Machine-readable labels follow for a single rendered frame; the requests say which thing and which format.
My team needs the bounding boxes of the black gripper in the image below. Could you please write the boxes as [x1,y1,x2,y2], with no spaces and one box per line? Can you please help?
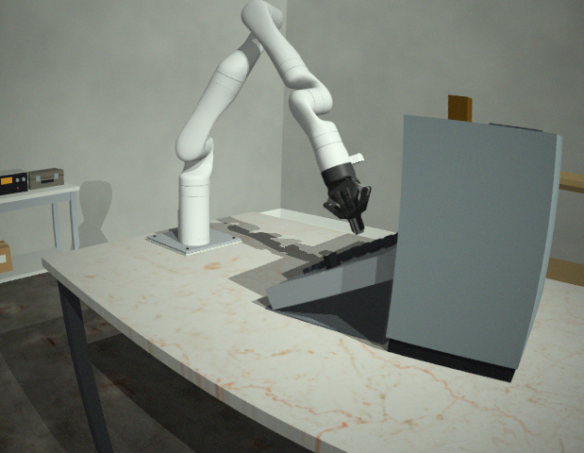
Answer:
[321,162,372,235]

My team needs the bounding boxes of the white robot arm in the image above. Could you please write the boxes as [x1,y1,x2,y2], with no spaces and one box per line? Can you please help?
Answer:
[175,0,363,246]

